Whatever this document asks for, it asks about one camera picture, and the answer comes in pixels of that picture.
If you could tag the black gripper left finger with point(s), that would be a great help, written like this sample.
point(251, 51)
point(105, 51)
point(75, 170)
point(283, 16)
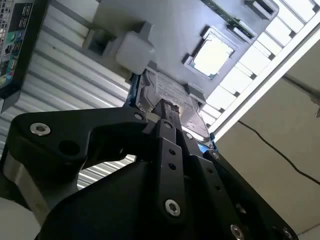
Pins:
point(55, 135)

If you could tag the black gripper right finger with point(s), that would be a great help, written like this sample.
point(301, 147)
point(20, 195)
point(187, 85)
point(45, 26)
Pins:
point(207, 175)

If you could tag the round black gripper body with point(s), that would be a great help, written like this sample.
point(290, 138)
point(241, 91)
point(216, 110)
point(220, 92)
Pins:
point(112, 212)

